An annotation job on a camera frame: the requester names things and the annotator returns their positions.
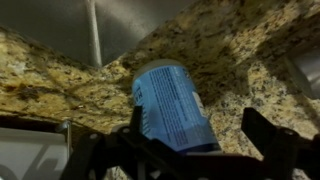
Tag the blue soap pump bottle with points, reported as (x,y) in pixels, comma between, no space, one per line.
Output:
(172,108)

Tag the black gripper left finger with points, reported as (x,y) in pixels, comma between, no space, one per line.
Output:
(97,153)

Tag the stainless steel sink basin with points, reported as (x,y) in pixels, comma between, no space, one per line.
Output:
(94,32)

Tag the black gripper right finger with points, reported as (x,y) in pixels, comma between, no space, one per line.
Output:
(283,149)

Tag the white dish drying rack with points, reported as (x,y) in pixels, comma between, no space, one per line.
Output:
(34,155)

